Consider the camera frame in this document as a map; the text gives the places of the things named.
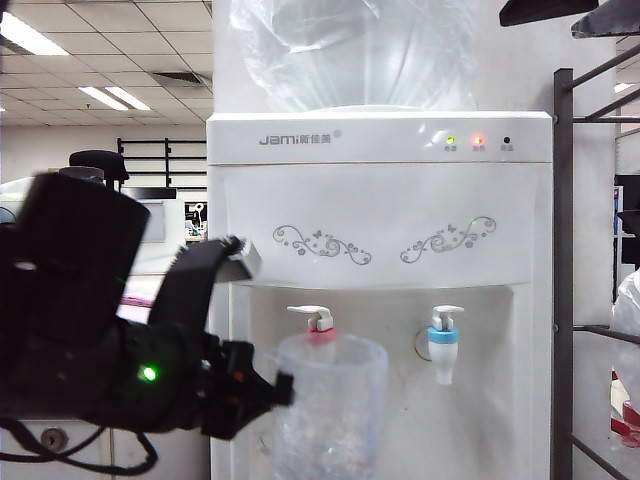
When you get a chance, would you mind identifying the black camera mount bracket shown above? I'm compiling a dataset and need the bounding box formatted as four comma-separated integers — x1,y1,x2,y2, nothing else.
147,234,241,341

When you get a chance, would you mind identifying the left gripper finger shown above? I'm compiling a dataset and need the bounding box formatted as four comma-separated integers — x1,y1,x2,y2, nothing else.
274,371,296,407

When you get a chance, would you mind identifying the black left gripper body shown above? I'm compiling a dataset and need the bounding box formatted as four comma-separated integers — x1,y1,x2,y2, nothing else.
199,339,280,442

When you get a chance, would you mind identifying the white water dispenser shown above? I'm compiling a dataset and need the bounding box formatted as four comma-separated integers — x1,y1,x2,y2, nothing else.
205,112,554,480

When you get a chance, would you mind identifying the white desk with drawer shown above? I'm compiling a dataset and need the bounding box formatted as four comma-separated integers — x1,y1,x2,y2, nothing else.
0,279,214,480

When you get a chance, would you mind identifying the bagged clear water jug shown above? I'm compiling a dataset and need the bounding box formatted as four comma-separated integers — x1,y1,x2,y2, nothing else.
228,0,479,115

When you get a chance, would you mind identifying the dark grey sports bottle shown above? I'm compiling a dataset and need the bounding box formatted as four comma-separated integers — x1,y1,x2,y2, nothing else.
58,167,104,181

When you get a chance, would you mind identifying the black cabinet with blue book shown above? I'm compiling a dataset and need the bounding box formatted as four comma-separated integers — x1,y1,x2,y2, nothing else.
613,174,640,266

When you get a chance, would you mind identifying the black office chair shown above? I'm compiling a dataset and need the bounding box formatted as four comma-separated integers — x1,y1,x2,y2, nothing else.
68,149,130,194

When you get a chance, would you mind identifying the white plastic bag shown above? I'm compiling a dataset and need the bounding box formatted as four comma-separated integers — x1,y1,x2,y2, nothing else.
609,267,640,401

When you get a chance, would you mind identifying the blue cold water tap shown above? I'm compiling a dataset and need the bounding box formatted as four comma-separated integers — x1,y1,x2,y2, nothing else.
426,305,466,386

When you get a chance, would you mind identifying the black monitor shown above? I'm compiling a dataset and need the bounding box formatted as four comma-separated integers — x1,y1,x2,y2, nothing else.
119,187,177,201

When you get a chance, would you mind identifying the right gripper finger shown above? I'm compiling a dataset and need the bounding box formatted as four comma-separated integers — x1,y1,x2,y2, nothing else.
498,0,600,28
571,3,640,40

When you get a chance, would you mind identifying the white grey partition box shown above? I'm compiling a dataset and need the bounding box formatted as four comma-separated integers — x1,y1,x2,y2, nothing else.
122,199,186,279

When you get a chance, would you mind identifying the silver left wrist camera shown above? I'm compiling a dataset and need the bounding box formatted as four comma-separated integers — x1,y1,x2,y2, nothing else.
217,238,265,284

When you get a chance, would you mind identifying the red hot water tap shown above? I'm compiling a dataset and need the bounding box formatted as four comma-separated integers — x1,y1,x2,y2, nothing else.
286,304,337,351

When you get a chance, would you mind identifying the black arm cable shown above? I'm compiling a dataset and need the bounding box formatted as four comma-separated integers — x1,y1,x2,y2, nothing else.
0,418,160,480

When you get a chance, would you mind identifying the dark poster with white figure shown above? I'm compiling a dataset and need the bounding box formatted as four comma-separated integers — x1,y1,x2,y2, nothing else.
183,201,209,244

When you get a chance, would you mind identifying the translucent plastic cover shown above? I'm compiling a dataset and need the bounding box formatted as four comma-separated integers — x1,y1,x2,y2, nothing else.
0,177,36,226

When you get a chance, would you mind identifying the red box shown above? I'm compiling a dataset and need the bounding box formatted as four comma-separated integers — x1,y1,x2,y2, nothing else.
609,399,640,449

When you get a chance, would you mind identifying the round drawer lock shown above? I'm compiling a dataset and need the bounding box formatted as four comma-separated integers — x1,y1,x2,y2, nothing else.
39,427,70,451

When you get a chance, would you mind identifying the clear plastic mug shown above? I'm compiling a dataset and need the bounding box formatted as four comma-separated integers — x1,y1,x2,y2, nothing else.
264,333,390,480

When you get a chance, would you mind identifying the large ceiling light panel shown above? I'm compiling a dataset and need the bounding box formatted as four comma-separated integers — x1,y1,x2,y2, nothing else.
0,12,70,57

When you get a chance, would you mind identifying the double tube ceiling light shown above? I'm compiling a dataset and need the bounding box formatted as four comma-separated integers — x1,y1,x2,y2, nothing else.
77,85,152,112

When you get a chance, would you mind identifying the black background shelf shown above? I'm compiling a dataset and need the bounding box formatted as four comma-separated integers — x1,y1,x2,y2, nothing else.
116,137,209,192

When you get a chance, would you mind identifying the black metal rack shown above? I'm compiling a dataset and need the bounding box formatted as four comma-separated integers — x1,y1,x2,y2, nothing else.
552,44,640,480

